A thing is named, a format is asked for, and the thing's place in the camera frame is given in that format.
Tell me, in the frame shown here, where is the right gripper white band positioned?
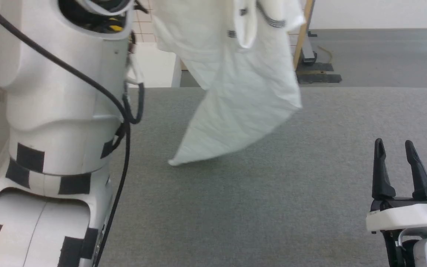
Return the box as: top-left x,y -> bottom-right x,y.
365,138 -> 427,235

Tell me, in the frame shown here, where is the white t-shirt with grey stitching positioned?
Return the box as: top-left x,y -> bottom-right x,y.
150,0 -> 307,167

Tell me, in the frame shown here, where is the black floor mat piece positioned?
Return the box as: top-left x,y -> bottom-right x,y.
296,73 -> 342,84
296,62 -> 335,73

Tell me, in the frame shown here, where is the grey fabric padded surface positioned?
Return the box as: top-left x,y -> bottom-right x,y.
97,87 -> 427,267

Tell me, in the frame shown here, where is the white rectangular box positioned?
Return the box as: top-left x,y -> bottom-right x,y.
126,42 -> 183,88

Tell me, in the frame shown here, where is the thin cable on floor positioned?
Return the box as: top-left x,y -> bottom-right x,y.
317,45 -> 334,64

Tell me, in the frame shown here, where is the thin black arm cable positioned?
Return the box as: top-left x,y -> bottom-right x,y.
0,0 -> 145,267

